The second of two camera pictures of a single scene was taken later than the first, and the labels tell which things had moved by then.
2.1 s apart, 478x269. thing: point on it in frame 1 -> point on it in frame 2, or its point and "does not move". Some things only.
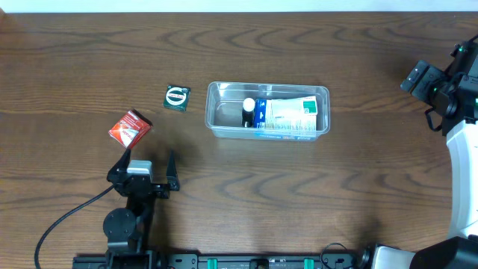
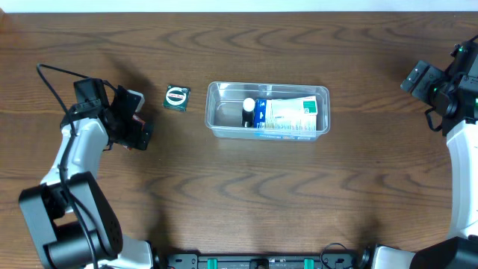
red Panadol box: x=131 y=128 does not move
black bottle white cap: x=247 y=117 does not move
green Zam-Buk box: x=177 y=97 does not move
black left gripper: x=142 y=187 -> x=140 y=134
